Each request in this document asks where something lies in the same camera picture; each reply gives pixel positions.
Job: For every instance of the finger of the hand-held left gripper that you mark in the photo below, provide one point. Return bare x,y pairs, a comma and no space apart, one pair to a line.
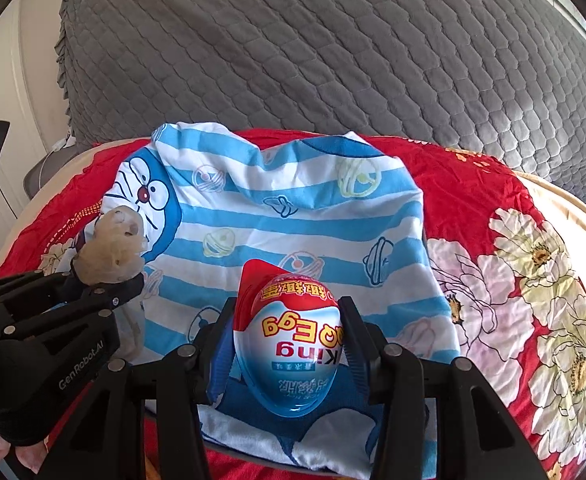
28,290
118,292

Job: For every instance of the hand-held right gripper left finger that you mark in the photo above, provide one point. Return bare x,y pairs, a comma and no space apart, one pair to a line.
220,360

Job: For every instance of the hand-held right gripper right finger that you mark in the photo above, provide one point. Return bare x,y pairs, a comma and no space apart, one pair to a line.
358,365

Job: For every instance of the beige sheer scrunchie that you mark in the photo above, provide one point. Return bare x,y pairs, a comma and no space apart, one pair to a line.
110,245

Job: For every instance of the red blue toy egg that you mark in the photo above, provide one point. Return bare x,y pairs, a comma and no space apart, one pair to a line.
293,340

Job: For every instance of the person's left hand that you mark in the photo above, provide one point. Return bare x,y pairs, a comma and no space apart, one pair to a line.
23,455

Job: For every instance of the grey bedside stool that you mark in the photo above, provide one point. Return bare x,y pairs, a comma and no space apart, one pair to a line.
48,170

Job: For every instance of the blue striped cartoon cloth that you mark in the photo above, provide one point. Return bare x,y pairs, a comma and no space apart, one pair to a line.
298,220

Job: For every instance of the white wardrobe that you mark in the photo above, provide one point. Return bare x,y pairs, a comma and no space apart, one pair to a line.
3,85

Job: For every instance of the red floral blanket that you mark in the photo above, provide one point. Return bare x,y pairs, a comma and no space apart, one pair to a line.
473,185

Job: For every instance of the grey quilted headboard cover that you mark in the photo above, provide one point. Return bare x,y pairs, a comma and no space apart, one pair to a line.
298,50

